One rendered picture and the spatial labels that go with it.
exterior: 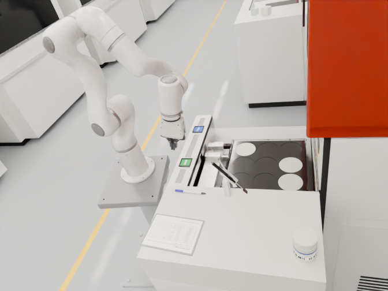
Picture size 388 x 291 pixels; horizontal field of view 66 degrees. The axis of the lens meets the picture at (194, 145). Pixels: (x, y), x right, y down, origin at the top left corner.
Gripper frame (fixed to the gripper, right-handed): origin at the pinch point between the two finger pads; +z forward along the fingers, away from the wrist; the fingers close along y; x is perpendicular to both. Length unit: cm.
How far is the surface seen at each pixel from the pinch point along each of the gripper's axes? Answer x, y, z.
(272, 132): -46, -43, 21
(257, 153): -18.5, -36.2, 14.3
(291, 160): -14, -51, 11
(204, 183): 0.2, -13.8, 21.1
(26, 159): -108, 227, 162
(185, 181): 6.9, -6.6, 14.5
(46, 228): -19, 131, 142
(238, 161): -12.7, -27.9, 16.2
